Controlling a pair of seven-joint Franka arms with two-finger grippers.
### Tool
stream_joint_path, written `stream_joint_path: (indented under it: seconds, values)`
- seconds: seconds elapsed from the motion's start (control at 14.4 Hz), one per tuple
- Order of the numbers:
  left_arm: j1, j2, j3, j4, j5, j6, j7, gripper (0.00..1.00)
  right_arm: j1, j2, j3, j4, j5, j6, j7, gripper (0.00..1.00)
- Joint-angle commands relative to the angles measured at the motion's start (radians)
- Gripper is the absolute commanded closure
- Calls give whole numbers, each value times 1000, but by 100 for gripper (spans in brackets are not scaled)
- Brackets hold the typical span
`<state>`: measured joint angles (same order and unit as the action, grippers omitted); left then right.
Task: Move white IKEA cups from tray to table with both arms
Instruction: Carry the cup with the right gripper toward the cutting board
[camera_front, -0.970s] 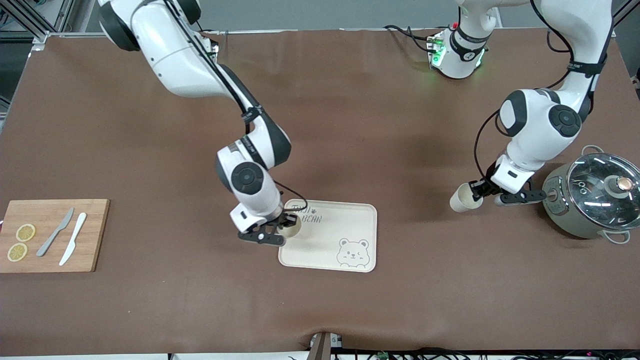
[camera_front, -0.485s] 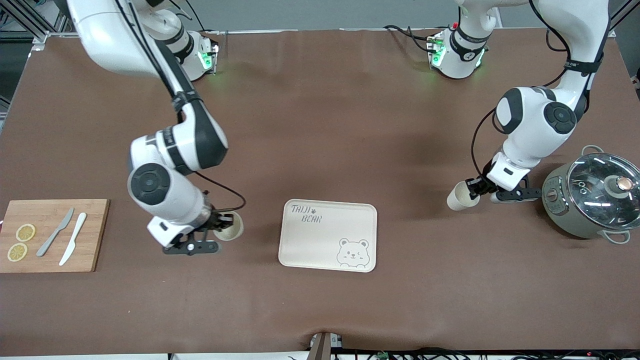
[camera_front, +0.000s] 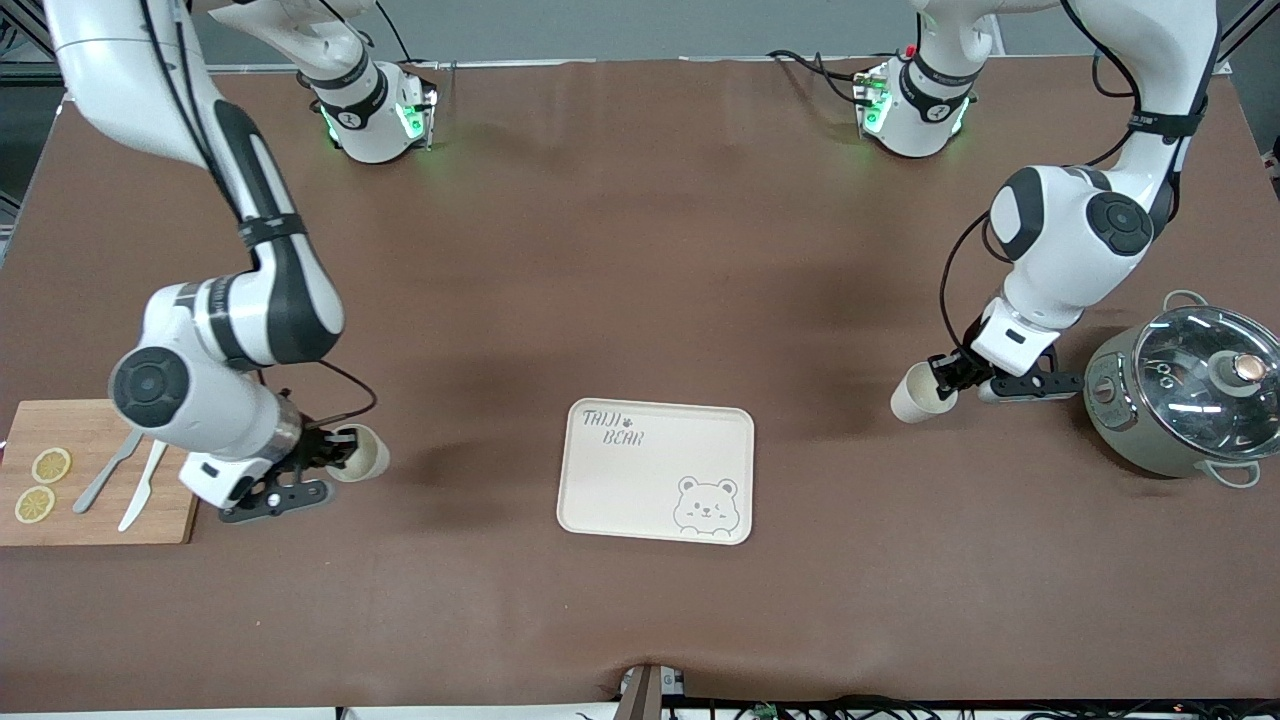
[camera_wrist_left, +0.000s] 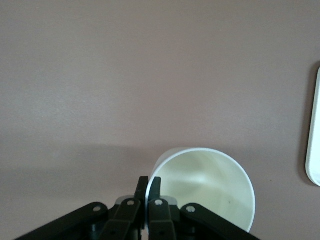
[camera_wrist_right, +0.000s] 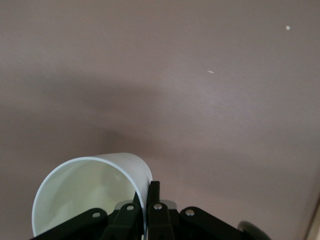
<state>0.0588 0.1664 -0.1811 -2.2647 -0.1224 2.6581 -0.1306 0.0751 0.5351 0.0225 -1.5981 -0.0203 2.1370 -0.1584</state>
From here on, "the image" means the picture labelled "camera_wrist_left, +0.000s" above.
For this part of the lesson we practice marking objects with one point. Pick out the white bear print tray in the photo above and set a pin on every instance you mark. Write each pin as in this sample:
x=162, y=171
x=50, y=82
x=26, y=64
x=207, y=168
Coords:
x=315, y=150

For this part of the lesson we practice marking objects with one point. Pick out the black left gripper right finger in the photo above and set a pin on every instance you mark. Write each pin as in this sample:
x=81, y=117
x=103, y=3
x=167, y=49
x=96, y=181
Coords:
x=160, y=215

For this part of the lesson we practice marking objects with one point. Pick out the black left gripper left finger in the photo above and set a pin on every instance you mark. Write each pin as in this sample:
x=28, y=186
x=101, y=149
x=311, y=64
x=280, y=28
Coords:
x=127, y=215

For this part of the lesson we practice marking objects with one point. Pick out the cream paper cup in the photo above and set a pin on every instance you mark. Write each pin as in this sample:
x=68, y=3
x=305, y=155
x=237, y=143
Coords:
x=205, y=180

